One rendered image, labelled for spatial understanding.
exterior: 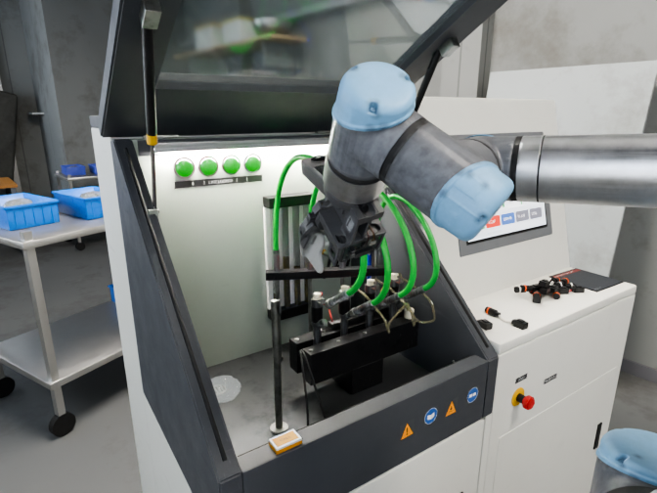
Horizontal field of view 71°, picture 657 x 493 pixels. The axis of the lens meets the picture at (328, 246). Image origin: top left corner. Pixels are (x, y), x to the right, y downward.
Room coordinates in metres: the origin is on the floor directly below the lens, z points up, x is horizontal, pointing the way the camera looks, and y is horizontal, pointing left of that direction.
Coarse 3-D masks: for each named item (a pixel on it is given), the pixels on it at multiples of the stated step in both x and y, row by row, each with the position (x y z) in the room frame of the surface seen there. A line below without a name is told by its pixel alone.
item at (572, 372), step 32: (448, 128) 1.34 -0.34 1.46; (480, 128) 1.41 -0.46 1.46; (512, 128) 1.50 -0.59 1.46; (544, 128) 1.60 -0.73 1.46; (448, 256) 1.23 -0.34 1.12; (480, 256) 1.30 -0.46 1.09; (512, 256) 1.38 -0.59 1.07; (544, 256) 1.47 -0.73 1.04; (480, 288) 1.28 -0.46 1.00; (576, 320) 1.17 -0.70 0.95; (608, 320) 1.27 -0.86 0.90; (512, 352) 1.00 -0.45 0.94; (544, 352) 1.08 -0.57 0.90; (576, 352) 1.18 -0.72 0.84; (608, 352) 1.30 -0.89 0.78; (512, 384) 1.01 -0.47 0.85; (544, 384) 1.10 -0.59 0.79; (576, 384) 1.20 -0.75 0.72; (608, 384) 1.32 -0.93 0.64; (512, 416) 1.02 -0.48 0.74; (544, 416) 1.11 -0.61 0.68; (576, 416) 1.22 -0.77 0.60; (608, 416) 1.35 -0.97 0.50; (512, 448) 1.03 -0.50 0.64; (544, 448) 1.12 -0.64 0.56; (576, 448) 1.24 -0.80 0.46; (512, 480) 1.04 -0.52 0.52; (544, 480) 1.14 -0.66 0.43; (576, 480) 1.26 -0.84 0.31
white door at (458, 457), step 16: (464, 432) 0.92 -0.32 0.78; (480, 432) 0.95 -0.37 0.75; (432, 448) 0.86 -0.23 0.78; (448, 448) 0.88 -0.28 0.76; (464, 448) 0.92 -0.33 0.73; (480, 448) 0.95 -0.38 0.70; (400, 464) 0.81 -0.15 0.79; (416, 464) 0.83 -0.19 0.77; (432, 464) 0.86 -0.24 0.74; (448, 464) 0.89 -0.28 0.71; (464, 464) 0.92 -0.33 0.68; (384, 480) 0.78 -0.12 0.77; (400, 480) 0.80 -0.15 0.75; (416, 480) 0.83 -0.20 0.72; (432, 480) 0.86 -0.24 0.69; (448, 480) 0.89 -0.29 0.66; (464, 480) 0.93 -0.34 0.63
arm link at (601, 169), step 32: (512, 160) 0.51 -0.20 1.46; (544, 160) 0.49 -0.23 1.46; (576, 160) 0.48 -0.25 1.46; (608, 160) 0.46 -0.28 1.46; (640, 160) 0.45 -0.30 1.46; (512, 192) 0.51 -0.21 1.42; (544, 192) 0.49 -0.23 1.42; (576, 192) 0.48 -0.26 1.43; (608, 192) 0.46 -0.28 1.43; (640, 192) 0.45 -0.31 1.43
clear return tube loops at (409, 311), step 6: (378, 282) 1.10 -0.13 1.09; (408, 282) 1.12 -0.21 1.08; (390, 288) 1.08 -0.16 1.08; (366, 294) 1.03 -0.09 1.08; (402, 300) 1.04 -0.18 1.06; (402, 306) 1.10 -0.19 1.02; (408, 306) 1.02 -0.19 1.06; (432, 306) 1.05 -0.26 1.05; (378, 312) 0.99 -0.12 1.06; (408, 312) 1.11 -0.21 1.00; (384, 318) 0.97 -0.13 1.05; (408, 318) 1.11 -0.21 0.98; (414, 318) 1.07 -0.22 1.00; (414, 324) 1.01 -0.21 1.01
